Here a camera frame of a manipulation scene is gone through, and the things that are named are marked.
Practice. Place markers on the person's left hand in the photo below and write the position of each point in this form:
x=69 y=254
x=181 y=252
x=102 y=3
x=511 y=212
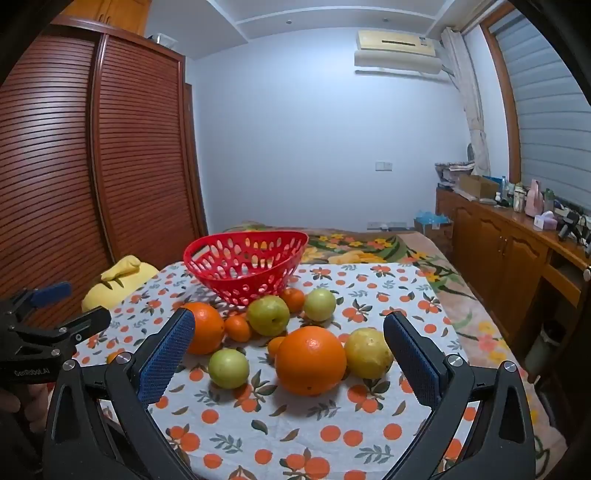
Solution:
x=32 y=401

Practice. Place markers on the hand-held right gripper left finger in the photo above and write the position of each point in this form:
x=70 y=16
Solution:
x=168 y=360

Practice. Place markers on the medium orange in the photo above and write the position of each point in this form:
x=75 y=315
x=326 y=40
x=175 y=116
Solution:
x=207 y=327

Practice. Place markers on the red plastic basket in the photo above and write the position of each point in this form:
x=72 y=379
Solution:
x=240 y=286

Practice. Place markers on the grey window blind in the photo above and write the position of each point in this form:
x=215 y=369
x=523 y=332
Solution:
x=545 y=115

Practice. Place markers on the grey trash bin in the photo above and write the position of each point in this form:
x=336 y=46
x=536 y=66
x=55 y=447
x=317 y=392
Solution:
x=547 y=348

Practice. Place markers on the orange-print white tablecloth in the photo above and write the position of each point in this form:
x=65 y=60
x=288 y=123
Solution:
x=277 y=438

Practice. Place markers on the large orange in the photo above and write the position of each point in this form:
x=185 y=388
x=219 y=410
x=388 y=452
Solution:
x=311 y=360

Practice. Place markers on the green round fruit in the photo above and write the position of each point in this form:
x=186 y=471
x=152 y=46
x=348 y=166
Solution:
x=228 y=368
x=268 y=315
x=319 y=304

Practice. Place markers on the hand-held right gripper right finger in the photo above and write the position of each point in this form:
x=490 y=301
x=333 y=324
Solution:
x=415 y=364

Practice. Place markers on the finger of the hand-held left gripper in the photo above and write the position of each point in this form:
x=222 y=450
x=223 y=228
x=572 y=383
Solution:
x=87 y=323
x=51 y=294

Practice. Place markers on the small tangerine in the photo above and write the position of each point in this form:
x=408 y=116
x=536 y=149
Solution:
x=114 y=357
x=276 y=347
x=293 y=300
x=238 y=328

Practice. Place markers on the wall air conditioner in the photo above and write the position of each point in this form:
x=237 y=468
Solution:
x=397 y=60

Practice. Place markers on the white bottle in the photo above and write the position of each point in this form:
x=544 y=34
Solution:
x=520 y=199

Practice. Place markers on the pink bottle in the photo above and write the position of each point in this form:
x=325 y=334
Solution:
x=535 y=201

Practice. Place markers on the pink tissue box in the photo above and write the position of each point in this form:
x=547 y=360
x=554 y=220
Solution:
x=545 y=221

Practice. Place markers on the white power strip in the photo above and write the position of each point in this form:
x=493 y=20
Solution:
x=385 y=225

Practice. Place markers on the cardboard box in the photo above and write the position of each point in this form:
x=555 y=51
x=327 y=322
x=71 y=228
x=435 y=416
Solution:
x=478 y=185

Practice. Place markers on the black device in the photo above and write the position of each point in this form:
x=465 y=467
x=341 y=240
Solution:
x=569 y=222

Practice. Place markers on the green bottle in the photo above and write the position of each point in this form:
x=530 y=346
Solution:
x=548 y=201

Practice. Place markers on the wooden sideboard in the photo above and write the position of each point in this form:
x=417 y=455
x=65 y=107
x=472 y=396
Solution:
x=489 y=249

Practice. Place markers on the yellow-green lemon fruit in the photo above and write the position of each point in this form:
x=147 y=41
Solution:
x=368 y=353

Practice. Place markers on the yellow plush toy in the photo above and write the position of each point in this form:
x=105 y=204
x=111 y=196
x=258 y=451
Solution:
x=120 y=286

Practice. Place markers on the white wall switch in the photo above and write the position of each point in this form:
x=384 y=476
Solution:
x=384 y=165

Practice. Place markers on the box of blue bags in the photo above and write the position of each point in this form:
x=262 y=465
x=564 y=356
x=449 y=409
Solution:
x=434 y=228

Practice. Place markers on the brown slatted wardrobe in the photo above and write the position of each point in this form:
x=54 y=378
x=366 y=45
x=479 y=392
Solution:
x=138 y=138

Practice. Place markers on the floral blanket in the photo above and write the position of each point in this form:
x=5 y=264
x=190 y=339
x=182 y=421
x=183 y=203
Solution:
x=351 y=247

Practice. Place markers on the stack of newspapers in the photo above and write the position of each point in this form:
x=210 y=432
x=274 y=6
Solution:
x=455 y=171

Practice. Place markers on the white curtain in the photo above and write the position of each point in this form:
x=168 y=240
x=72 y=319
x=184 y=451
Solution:
x=475 y=115

